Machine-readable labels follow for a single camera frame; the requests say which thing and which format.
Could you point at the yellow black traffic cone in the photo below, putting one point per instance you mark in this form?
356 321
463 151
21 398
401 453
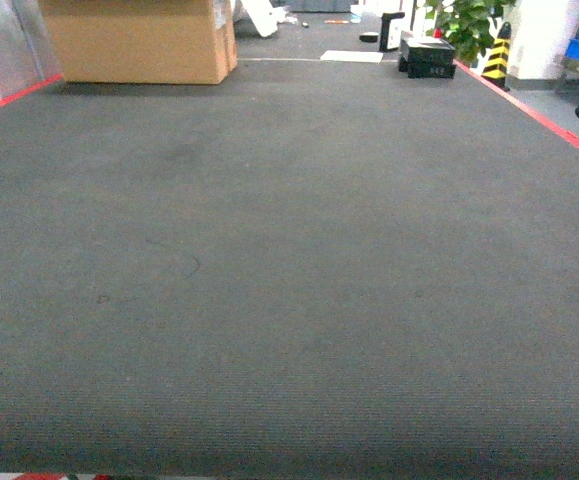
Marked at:
495 70

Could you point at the large cardboard box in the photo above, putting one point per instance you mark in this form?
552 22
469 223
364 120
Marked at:
142 42

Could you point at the black and white standing box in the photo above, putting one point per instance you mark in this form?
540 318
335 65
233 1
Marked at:
391 30

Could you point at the stacked black boxes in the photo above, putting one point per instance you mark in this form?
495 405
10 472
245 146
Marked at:
427 57

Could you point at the green potted plant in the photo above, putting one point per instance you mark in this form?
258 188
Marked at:
470 26

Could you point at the white paper sheet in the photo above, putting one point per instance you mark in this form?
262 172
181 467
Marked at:
351 56

